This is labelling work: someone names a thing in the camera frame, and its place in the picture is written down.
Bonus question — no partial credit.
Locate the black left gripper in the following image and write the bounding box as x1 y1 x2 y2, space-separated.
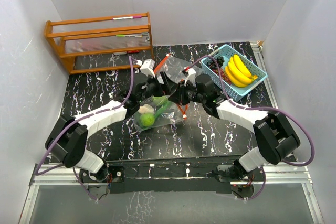
137 71 177 103

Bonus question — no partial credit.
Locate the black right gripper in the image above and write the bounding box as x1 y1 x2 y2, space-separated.
168 80 205 106

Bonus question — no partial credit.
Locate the clear zip bag red seal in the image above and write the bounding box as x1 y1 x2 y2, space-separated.
154 54 203 83

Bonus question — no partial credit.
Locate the clear bag with green food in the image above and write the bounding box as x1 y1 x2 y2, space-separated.
133 96 188 132

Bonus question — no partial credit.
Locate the dark fake grape bunch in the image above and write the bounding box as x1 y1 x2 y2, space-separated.
206 56 225 70

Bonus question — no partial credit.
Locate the red fake grape bunch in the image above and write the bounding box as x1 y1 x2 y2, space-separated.
213 68 232 85

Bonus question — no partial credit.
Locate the yellow fake banana bunch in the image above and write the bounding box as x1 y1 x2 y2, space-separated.
224 54 258 88

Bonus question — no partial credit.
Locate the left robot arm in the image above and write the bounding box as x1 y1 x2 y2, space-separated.
45 72 177 182

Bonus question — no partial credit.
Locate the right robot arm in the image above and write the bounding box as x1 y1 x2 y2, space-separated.
169 74 300 180

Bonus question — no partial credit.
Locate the green fake lime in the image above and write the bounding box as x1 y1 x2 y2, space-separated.
152 96 167 106
140 113 155 128

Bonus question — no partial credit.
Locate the white fake garlic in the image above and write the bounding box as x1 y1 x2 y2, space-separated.
138 104 154 114

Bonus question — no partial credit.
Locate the light blue plastic basket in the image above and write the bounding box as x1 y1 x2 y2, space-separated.
201 45 268 102

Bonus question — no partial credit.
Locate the orange wooden rack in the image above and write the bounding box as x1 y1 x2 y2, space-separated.
44 12 155 74

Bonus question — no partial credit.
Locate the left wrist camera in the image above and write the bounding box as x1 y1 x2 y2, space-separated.
140 59 156 78

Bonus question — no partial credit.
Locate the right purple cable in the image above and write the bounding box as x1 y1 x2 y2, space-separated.
187 55 316 201

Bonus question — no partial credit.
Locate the purple cable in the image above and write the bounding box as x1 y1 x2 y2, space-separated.
33 55 144 201
187 55 316 201

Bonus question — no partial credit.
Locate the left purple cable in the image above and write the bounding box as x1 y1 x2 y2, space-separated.
33 55 144 201

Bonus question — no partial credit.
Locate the aluminium frame rail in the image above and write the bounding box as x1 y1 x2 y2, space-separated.
30 162 312 185

